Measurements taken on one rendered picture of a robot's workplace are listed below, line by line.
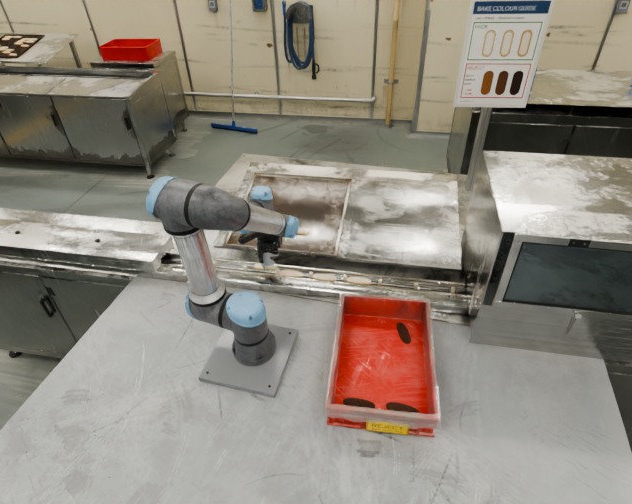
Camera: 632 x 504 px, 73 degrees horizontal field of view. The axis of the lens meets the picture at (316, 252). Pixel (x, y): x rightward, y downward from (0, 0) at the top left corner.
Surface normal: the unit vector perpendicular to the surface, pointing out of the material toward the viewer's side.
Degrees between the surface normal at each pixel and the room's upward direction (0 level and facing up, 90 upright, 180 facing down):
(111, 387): 0
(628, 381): 90
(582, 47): 90
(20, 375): 0
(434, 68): 90
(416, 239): 10
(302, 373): 0
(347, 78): 90
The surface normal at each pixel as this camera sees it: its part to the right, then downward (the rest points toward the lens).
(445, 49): -0.18, 0.62
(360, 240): -0.06, -0.66
